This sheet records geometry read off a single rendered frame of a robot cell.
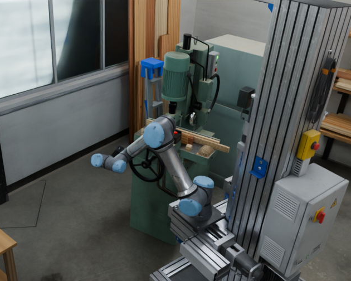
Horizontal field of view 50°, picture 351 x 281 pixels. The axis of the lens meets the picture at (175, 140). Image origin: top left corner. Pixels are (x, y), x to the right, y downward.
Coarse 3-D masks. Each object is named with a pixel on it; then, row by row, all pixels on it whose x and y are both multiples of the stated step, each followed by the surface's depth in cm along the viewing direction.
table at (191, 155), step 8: (136, 136) 279; (184, 144) 272; (192, 144) 273; (200, 144) 274; (184, 152) 265; (192, 152) 263; (216, 152) 272; (192, 160) 264; (200, 160) 261; (208, 160) 259
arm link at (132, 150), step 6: (174, 120) 198; (174, 126) 196; (138, 138) 215; (132, 144) 218; (138, 144) 214; (144, 144) 212; (126, 150) 221; (132, 150) 218; (138, 150) 216; (126, 156) 220; (132, 156) 221
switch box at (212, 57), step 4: (212, 52) 278; (216, 52) 279; (208, 56) 275; (212, 56) 273; (216, 56) 276; (208, 60) 276; (212, 60) 275; (216, 60) 278; (208, 64) 277; (212, 64) 276; (208, 68) 278; (212, 68) 277; (208, 72) 280; (212, 72) 279; (216, 72) 287
